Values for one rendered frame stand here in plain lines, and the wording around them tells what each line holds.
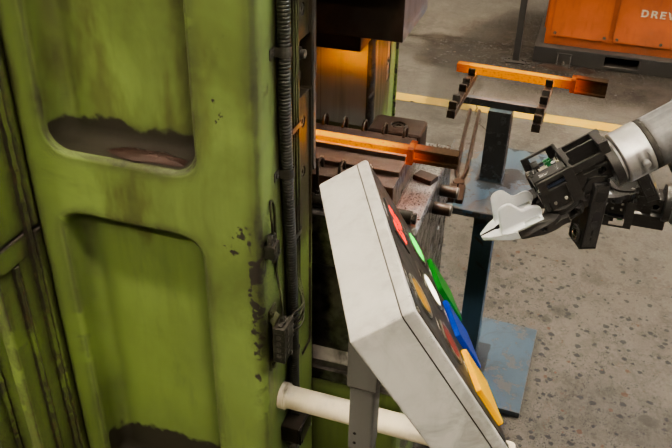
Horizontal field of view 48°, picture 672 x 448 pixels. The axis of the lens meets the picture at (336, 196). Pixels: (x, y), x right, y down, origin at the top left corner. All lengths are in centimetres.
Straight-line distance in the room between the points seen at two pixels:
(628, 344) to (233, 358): 166
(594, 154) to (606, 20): 390
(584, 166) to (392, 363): 41
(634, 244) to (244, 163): 234
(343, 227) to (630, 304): 205
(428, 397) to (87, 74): 76
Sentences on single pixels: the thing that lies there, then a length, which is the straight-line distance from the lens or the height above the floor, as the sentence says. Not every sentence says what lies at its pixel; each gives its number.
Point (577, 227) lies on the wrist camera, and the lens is 115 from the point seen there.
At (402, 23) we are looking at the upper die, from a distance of 132.
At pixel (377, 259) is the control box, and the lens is 90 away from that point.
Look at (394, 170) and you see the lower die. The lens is 149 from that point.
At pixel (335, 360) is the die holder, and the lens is 173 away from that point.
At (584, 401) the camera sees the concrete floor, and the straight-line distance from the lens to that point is 251.
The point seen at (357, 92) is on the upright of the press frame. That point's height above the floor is 101.
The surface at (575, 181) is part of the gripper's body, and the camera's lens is 107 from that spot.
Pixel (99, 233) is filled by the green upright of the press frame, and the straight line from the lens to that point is 146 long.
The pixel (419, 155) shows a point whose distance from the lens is 154.
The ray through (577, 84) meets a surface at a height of 94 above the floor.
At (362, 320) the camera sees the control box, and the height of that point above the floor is 117.
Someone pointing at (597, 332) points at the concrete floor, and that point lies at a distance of 277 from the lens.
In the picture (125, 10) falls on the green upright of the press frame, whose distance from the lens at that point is 122.
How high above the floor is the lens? 171
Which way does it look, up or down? 31 degrees down
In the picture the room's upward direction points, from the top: 1 degrees clockwise
